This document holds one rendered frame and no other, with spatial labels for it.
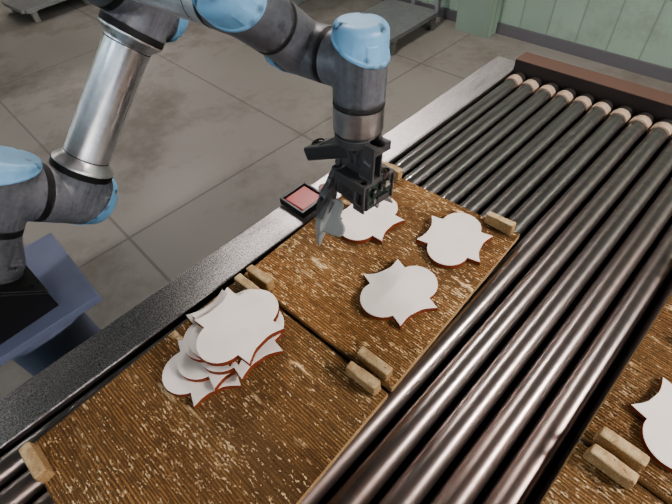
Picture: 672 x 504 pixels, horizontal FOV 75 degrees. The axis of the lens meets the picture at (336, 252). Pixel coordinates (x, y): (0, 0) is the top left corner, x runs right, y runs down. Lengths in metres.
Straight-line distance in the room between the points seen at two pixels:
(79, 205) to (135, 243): 1.44
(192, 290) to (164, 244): 1.50
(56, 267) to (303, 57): 0.74
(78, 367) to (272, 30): 0.63
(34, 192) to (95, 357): 0.33
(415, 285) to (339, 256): 0.16
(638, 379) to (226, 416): 0.61
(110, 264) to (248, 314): 1.75
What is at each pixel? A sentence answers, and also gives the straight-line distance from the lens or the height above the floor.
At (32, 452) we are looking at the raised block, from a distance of 0.79.
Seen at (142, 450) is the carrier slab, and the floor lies 0.94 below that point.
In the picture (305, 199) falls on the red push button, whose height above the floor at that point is 0.93.
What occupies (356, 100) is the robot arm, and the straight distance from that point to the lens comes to 0.62.
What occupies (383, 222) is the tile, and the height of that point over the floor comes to 0.95.
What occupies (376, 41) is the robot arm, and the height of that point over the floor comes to 1.34.
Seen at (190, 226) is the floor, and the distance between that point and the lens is 2.41.
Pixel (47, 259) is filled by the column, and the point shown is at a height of 0.87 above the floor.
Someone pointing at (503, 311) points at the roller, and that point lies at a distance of 0.81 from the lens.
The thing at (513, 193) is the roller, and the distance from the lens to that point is 1.03.
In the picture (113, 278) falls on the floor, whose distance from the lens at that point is 2.34.
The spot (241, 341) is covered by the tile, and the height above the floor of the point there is 1.00.
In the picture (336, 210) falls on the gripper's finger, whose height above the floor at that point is 1.08.
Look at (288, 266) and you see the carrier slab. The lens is 0.84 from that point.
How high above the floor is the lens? 1.57
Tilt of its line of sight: 49 degrees down
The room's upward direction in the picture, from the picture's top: 6 degrees counter-clockwise
